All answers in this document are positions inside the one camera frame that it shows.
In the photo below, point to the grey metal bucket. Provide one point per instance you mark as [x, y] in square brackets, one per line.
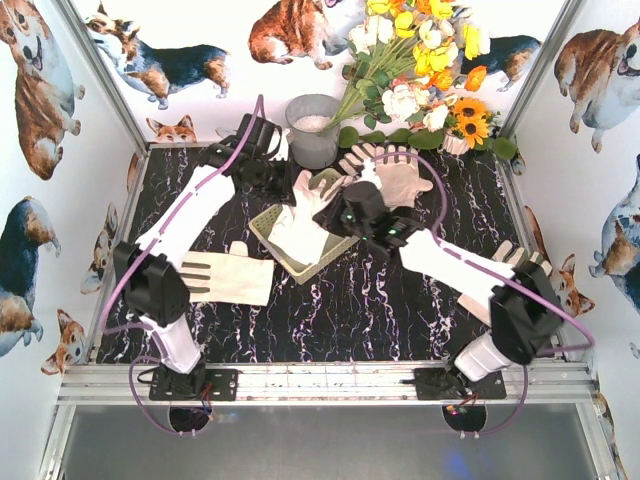
[313, 137]

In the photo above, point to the white glove grey patch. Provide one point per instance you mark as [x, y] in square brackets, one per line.
[294, 231]

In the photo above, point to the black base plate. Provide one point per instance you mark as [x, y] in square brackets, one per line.
[438, 384]
[200, 384]

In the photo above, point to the artificial flower bouquet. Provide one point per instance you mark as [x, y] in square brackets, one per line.
[420, 63]

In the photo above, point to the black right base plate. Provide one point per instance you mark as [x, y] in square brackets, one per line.
[438, 384]

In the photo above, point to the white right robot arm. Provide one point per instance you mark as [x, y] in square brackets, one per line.
[523, 309]

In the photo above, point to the small white flower pot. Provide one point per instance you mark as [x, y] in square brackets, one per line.
[454, 145]

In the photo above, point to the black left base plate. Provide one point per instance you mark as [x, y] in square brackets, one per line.
[200, 384]

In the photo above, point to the white glove back right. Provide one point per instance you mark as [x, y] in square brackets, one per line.
[401, 182]

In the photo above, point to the aluminium front rail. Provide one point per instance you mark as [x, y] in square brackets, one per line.
[375, 383]

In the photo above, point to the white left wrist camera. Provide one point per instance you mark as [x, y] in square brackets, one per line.
[279, 145]

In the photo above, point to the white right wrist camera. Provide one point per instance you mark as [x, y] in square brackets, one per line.
[369, 174]

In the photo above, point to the white glove left side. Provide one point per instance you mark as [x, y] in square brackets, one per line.
[233, 277]

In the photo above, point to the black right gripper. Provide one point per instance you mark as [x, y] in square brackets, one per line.
[329, 216]

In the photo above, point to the pale green storage basket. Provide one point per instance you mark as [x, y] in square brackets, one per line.
[335, 246]

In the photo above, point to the striped glove back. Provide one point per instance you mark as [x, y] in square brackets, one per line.
[354, 161]

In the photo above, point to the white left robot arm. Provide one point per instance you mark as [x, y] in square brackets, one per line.
[147, 270]

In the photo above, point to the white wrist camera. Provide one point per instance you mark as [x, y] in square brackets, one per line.
[279, 145]
[369, 174]

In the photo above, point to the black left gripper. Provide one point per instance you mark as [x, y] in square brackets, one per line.
[275, 185]

